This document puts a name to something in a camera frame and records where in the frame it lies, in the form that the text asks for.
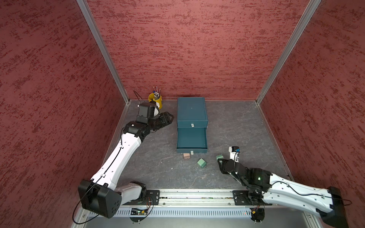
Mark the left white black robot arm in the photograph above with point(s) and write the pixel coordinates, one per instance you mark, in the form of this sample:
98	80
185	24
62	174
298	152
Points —
131	137

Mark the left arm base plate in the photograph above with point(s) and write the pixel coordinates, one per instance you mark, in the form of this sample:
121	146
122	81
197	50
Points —
151	196

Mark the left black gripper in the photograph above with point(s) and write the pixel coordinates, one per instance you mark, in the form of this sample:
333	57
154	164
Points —
165	119

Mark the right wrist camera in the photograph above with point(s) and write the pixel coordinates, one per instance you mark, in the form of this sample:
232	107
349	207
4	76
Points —
234	152

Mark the teal drawer cabinet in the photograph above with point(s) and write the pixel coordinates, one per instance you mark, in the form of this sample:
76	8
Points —
192	123

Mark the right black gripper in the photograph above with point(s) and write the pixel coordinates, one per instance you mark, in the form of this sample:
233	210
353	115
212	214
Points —
222	166

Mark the green plug large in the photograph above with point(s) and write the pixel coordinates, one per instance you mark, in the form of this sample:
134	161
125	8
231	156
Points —
202	163

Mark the yellow pen cup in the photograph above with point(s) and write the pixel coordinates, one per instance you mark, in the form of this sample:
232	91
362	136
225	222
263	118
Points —
157	98

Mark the pink plug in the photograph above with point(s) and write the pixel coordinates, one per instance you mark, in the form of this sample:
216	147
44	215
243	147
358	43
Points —
186	156

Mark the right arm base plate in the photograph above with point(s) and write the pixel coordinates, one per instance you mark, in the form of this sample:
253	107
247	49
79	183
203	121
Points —
248	198

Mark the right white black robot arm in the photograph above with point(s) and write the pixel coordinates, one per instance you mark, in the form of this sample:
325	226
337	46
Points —
266	188

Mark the aluminium front rail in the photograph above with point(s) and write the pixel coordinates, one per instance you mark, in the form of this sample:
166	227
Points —
196	196

